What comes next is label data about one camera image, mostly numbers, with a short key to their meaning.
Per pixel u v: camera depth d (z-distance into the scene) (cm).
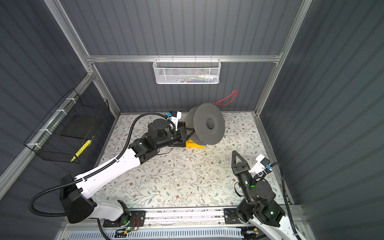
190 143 96
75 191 40
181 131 60
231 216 74
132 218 72
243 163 58
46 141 63
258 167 58
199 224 73
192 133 68
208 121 68
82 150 68
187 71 124
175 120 64
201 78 92
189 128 68
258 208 50
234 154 63
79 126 79
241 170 56
